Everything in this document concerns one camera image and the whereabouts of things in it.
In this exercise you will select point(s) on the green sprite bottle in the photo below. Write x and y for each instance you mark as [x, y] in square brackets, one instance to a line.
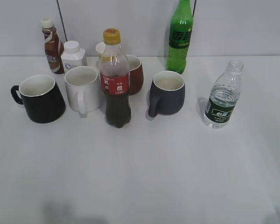
[180, 31]

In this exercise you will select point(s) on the dark red mug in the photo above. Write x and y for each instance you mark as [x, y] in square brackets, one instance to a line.
[136, 77]

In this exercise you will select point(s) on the white ceramic mug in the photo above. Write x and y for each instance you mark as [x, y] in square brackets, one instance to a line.
[83, 89]

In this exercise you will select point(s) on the clear water bottle green label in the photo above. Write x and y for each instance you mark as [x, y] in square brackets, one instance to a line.
[224, 96]

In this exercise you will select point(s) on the black ceramic mug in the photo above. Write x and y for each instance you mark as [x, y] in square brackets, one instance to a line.
[41, 98]

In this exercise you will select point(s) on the dark grey mug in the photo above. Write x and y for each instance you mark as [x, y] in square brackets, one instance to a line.
[167, 94]

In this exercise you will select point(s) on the white square plastic bottle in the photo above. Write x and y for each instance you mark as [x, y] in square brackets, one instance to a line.
[73, 56]

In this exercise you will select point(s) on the cola bottle yellow cap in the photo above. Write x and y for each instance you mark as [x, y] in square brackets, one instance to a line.
[114, 75]

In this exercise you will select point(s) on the brown coffee drink bottle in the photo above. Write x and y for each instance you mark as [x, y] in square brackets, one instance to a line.
[53, 46]

